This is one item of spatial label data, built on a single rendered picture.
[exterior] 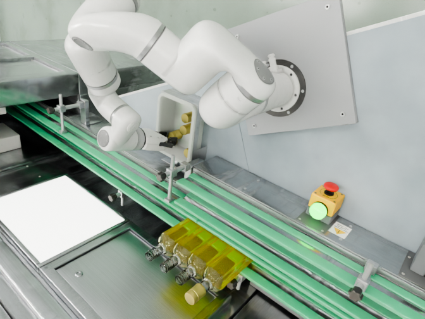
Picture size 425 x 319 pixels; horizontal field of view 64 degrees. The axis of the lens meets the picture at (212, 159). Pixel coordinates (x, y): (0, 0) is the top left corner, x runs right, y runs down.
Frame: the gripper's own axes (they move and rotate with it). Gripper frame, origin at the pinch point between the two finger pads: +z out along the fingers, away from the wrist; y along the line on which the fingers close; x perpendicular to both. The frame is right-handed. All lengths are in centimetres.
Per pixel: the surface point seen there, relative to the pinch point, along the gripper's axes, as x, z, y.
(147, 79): 10, 53, -66
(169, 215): -22.2, -5.9, 14.8
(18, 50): 3, 7, -118
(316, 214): 2, -6, 59
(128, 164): -15.1, -3.9, -11.1
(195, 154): -0.9, 1.1, 12.6
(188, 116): 11.0, -1.8, 7.0
